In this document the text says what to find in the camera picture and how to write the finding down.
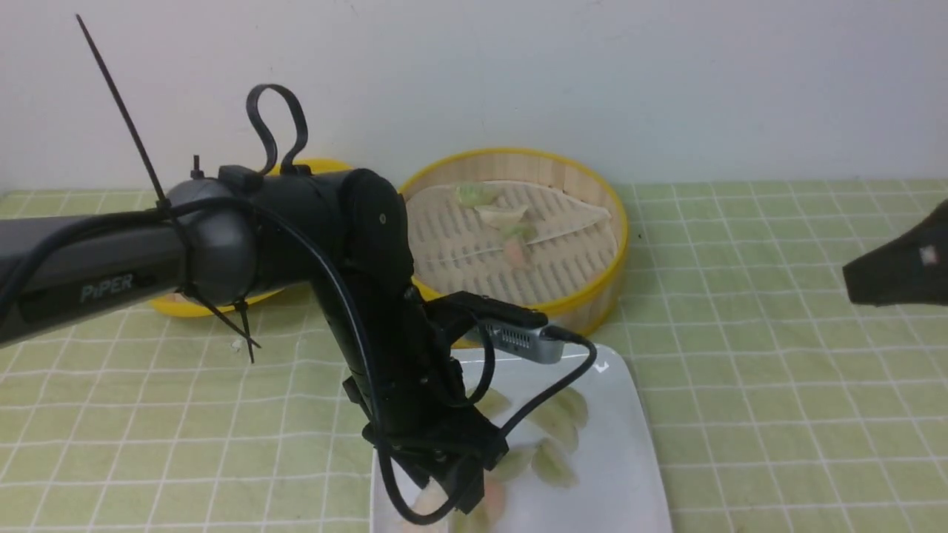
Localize green dumpling in steamer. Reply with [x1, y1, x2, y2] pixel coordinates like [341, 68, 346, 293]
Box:
[501, 223, 536, 242]
[455, 181, 500, 209]

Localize green dumpling plate top left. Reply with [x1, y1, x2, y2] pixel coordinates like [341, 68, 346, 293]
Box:
[475, 388, 512, 420]

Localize green dumpling plate bottom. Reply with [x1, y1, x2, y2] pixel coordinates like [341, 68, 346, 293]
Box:
[448, 507, 492, 533]

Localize green dumpling plate centre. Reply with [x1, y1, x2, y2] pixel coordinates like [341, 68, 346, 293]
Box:
[485, 444, 536, 483]

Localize black camera cable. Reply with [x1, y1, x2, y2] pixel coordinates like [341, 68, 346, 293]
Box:
[252, 200, 598, 526]

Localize green dumpling in steamer back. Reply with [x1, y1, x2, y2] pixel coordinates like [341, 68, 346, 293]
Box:
[455, 181, 500, 209]

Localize green checkered tablecloth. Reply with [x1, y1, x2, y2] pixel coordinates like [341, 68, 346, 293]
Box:
[1, 179, 947, 532]

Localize white square plate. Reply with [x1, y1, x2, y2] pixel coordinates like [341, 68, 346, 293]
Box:
[369, 344, 672, 532]

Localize white dumpling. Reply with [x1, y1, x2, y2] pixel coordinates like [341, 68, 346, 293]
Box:
[475, 205, 529, 230]
[412, 481, 448, 516]

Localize green dumpling in steamer centre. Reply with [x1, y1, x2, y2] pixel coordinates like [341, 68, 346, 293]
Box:
[501, 223, 536, 242]

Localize white steamer liner paper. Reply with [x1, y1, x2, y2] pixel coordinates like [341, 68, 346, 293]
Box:
[406, 180, 616, 292]

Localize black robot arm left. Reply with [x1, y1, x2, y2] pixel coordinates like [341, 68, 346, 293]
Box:
[1, 167, 541, 524]

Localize pink dumpling plate bottom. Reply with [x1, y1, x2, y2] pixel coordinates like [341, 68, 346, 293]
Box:
[481, 477, 507, 529]

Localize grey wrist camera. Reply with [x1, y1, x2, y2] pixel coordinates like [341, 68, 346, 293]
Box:
[437, 291, 567, 365]

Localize pink dumpling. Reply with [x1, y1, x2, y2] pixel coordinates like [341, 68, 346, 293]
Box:
[503, 235, 530, 270]

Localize black cable tie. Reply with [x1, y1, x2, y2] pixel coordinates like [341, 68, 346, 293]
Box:
[75, 13, 260, 364]

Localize green dumpling plate top right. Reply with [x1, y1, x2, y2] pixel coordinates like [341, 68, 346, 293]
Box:
[551, 386, 590, 429]

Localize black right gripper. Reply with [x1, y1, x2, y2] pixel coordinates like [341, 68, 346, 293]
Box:
[843, 201, 947, 307]

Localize yellow rimmed bamboo steamer basket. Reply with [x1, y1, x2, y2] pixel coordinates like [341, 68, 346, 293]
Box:
[401, 147, 630, 335]

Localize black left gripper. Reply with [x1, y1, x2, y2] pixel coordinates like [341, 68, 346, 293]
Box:
[342, 286, 510, 515]

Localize yellow rimmed bamboo steamer lid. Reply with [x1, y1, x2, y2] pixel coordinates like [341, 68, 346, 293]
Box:
[148, 158, 353, 318]

